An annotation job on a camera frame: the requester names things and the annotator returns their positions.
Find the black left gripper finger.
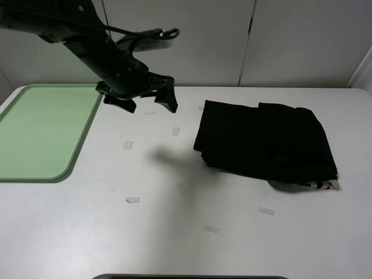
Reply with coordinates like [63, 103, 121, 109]
[103, 95, 137, 113]
[155, 85, 178, 113]

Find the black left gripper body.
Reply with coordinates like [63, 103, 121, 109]
[95, 63, 174, 100]

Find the black short sleeve t-shirt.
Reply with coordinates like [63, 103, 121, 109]
[194, 100, 339, 189]

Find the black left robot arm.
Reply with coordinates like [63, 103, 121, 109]
[1, 1, 180, 113]

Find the light green plastic tray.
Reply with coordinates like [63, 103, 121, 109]
[1, 84, 101, 181]

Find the clear tape piece back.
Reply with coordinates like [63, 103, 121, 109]
[145, 110, 156, 115]

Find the clear tape piece upper middle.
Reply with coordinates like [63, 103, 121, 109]
[172, 127, 180, 136]

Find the clear tape piece front left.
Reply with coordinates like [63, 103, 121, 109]
[126, 197, 140, 204]

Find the clear tape piece front centre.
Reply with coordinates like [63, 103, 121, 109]
[203, 225, 220, 234]

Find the clear tape piece front right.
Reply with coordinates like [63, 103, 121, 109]
[259, 206, 274, 216]

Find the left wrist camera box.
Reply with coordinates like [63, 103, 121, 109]
[116, 35, 172, 54]

